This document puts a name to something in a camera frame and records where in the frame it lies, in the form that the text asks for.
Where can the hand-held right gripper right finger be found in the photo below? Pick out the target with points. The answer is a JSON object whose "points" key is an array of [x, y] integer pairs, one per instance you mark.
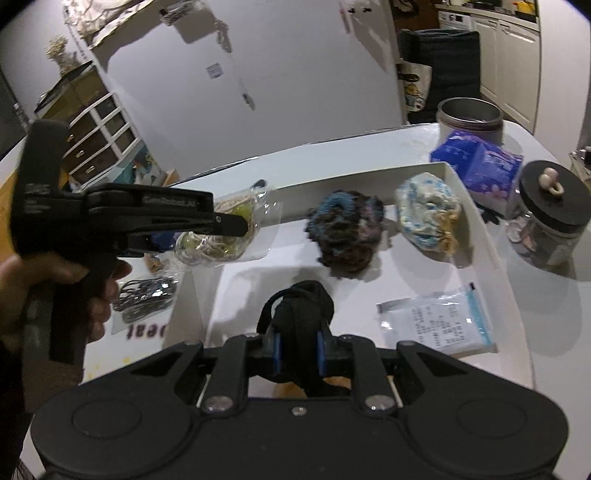
{"points": [[323, 355]]}

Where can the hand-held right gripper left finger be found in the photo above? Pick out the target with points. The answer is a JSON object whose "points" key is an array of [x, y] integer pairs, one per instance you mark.
{"points": [[277, 355]]}

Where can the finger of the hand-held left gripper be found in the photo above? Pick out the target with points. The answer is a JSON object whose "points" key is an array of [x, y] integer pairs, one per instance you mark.
{"points": [[203, 226]]}

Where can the clear bag of rubber bands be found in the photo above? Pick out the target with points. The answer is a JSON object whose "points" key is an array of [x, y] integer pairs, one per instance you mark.
{"points": [[212, 244]]}

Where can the black fabric hair band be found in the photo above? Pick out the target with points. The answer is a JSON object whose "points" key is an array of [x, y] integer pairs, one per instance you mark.
{"points": [[300, 314]]}

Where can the white cardboard box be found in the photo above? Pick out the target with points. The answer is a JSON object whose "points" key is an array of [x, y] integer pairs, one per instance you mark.
{"points": [[286, 272]]}

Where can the dark knitted scrunchie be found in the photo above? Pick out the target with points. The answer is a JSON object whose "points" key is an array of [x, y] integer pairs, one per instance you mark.
{"points": [[346, 230]]}

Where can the floral fabric scrunchie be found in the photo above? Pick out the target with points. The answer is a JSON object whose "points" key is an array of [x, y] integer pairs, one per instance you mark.
{"points": [[429, 214]]}

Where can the blue purple soft packet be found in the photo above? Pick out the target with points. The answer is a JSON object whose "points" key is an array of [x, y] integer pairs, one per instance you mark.
{"points": [[480, 168]]}

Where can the person's left hand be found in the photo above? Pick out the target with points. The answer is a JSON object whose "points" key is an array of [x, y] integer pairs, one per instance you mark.
{"points": [[27, 286]]}

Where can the colourful printed box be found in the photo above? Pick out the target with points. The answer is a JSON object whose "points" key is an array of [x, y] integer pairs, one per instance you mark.
{"points": [[145, 166]]}

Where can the white drawer cabinet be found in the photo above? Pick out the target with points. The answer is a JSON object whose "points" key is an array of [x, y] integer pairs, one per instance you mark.
{"points": [[99, 138]]}

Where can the small clear zip bag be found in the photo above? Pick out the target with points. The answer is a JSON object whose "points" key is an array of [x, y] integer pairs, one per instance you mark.
{"points": [[438, 323]]}

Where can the glass fish tank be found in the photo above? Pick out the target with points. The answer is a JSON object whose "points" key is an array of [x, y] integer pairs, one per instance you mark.
{"points": [[69, 92]]}

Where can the vase of dried flowers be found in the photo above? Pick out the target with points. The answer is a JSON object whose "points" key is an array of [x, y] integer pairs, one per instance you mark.
{"points": [[62, 53]]}

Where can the cartoon tote bag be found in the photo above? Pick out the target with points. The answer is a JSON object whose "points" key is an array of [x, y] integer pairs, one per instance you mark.
{"points": [[413, 85]]}

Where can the glass jar with black lid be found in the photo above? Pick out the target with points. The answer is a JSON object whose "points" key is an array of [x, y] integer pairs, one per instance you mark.
{"points": [[554, 217]]}

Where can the grey metal tin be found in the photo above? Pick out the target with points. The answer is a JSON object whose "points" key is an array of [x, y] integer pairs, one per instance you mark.
{"points": [[468, 122]]}

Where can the black padded bag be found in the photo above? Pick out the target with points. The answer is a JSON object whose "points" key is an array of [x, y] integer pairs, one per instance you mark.
{"points": [[443, 69]]}

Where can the white washing machine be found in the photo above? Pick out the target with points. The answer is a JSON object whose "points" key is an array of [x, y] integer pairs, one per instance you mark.
{"points": [[455, 19]]}

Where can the white lower kitchen cabinet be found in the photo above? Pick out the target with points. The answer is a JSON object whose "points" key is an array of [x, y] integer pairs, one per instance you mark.
{"points": [[508, 64]]}

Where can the yellow kettle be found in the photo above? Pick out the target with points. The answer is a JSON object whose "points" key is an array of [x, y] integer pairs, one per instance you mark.
{"points": [[526, 5]]}

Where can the square wall hook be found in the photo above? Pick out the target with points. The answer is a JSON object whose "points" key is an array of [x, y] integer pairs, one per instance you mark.
{"points": [[214, 70]]}

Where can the cartoon printed wall cloth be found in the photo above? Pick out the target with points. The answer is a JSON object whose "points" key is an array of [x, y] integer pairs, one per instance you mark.
{"points": [[101, 18]]}

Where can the clear wall shelf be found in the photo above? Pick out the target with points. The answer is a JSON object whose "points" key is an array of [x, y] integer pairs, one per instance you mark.
{"points": [[182, 11]]}

